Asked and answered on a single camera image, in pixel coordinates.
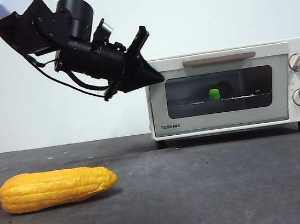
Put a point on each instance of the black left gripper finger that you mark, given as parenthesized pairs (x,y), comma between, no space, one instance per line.
(147,69)
(137,81)

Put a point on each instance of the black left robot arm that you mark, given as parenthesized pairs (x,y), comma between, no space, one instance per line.
(26,31)

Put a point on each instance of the purple eggplant with green stem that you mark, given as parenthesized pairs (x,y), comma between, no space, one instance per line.
(214,94)

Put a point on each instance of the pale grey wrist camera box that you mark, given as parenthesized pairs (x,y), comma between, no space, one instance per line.
(105,26)

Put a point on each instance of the yellow corn cob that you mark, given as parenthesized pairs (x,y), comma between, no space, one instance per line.
(52,189)

